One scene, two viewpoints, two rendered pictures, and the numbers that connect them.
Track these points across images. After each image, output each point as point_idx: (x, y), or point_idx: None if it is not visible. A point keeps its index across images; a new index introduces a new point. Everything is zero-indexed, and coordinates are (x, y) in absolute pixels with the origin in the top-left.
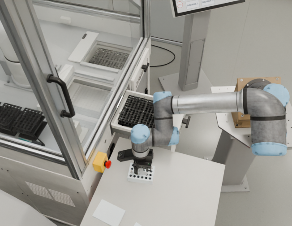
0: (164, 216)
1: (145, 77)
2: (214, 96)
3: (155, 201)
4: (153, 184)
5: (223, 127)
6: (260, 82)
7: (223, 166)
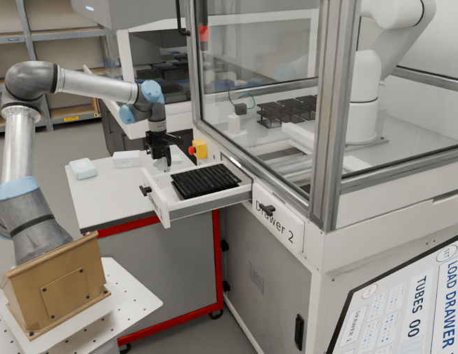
0: (121, 177)
1: (306, 296)
2: (88, 73)
3: (137, 179)
4: None
5: (102, 259)
6: (48, 239)
7: (81, 225)
